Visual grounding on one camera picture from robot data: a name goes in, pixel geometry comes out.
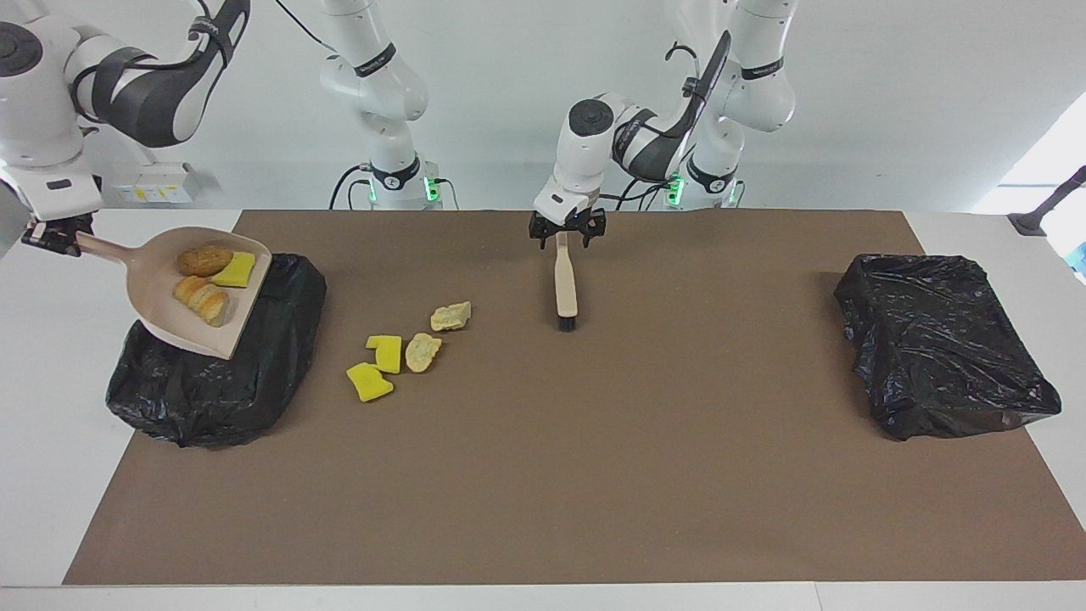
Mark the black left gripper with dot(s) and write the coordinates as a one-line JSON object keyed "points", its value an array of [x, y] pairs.
{"points": [[567, 221]]}

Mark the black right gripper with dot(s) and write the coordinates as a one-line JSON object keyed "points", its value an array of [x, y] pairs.
{"points": [[66, 227]]}

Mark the beige brush black bristles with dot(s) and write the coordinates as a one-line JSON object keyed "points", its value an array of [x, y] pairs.
{"points": [[566, 284]]}

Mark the beige plastic dustpan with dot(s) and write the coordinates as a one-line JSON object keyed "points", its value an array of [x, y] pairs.
{"points": [[157, 293]]}

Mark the pale yellow foam chunk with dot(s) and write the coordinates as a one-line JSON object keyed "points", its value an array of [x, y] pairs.
{"points": [[450, 316], [422, 352]]}

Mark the brown bread bun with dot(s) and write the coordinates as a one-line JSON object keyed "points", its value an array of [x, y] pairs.
{"points": [[202, 260]]}

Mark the striped croissant bread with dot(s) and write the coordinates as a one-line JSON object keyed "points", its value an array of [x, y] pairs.
{"points": [[202, 299]]}

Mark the yellow sponge green scouring side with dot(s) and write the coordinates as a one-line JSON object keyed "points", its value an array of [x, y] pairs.
{"points": [[236, 271]]}

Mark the yellow sponge piece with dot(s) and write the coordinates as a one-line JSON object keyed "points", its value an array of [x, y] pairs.
{"points": [[386, 352], [369, 383]]}

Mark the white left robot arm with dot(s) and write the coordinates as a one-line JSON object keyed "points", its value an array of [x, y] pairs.
{"points": [[585, 161]]}

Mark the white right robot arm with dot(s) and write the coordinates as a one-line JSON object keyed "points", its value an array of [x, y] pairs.
{"points": [[34, 110]]}

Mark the black bag lined bin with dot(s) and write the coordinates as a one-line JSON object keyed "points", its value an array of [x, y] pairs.
{"points": [[212, 399], [942, 348]]}

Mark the brown table mat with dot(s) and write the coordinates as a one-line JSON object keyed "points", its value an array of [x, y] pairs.
{"points": [[551, 526]]}

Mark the blue object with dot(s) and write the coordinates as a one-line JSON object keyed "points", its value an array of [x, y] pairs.
{"points": [[1080, 259]]}

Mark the white wall outlet box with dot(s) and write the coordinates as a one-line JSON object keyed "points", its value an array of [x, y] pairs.
{"points": [[161, 185]]}

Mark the black camera stand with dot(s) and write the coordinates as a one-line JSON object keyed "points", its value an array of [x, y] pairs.
{"points": [[1031, 223]]}

